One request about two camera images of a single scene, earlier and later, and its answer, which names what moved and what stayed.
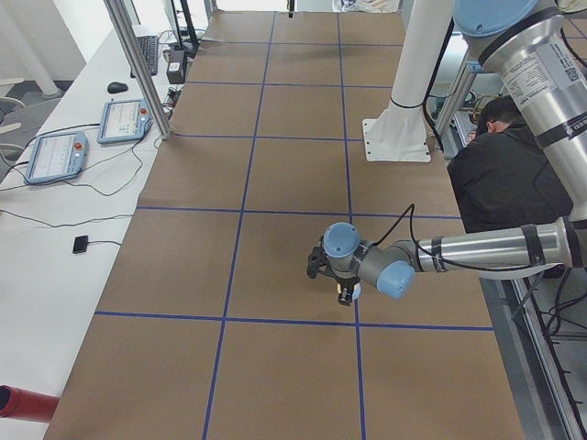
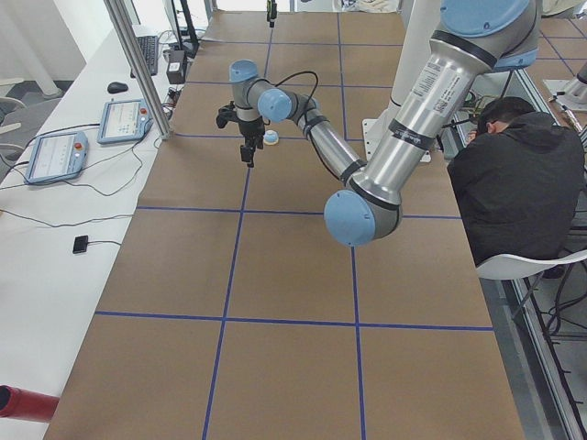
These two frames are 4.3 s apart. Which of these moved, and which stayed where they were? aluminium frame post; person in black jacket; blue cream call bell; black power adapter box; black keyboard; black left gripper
Moved: blue cream call bell; black left gripper
Stayed: black power adapter box; aluminium frame post; person in black jacket; black keyboard
